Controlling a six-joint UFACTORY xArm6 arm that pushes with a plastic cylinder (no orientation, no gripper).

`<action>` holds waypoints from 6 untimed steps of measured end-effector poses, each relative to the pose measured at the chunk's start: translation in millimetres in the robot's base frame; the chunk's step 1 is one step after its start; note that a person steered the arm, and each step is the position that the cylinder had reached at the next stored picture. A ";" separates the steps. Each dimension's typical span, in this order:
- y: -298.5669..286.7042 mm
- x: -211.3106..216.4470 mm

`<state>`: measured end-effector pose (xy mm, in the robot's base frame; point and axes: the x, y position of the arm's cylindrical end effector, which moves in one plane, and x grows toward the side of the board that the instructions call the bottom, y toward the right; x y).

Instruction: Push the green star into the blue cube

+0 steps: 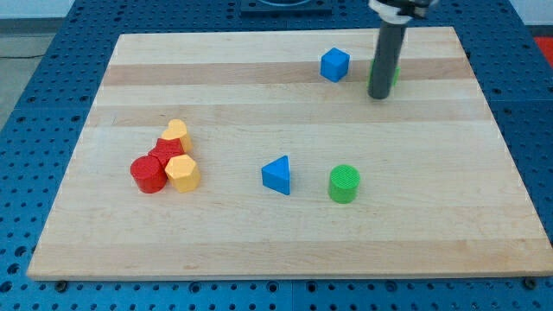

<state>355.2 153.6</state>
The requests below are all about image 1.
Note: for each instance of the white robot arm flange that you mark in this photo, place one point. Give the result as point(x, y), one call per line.
point(401, 11)

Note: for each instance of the red cylinder block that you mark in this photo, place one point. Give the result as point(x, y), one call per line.
point(148, 174)

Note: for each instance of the green cylinder block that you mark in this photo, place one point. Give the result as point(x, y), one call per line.
point(343, 184)

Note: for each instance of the blue cube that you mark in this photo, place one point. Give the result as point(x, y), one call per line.
point(334, 65)

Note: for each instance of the blue triangle block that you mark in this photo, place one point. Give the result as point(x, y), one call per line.
point(276, 175)

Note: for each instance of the wooden board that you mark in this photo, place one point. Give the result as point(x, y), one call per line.
point(439, 194)

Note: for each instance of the green star block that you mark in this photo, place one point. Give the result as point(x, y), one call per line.
point(382, 70)

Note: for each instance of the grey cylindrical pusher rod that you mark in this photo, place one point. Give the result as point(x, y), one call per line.
point(389, 45)

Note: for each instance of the yellow heart block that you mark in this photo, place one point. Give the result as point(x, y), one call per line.
point(177, 129)

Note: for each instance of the red square block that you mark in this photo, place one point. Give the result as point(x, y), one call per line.
point(165, 149)

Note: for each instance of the yellow hexagon block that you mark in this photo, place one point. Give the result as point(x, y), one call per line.
point(183, 173)

